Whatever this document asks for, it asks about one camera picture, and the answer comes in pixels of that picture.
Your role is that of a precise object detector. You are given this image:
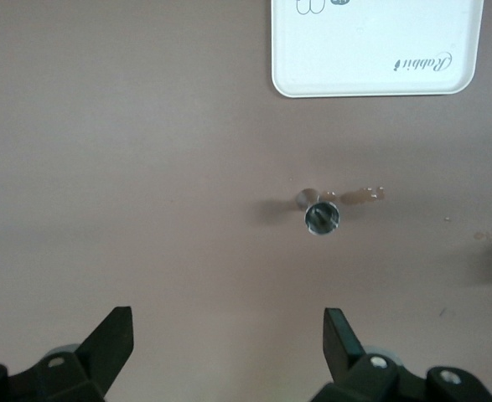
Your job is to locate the steel double jigger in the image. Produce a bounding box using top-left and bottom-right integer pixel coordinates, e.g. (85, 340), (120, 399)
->
(295, 188), (341, 238)

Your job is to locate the brown liquid spill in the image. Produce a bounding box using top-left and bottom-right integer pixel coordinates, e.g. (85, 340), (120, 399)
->
(339, 185), (387, 206)

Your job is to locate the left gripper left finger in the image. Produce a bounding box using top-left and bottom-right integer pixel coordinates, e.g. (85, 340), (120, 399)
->
(0, 306), (135, 402)

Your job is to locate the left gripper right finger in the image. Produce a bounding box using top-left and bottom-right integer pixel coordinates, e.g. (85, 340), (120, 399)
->
(323, 307), (492, 402)

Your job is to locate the white rabbit print tray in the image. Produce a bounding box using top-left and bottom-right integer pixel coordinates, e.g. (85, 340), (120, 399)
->
(271, 0), (485, 99)

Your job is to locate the brown table cover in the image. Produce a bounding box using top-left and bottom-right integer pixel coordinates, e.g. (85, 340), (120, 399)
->
(0, 0), (492, 402)

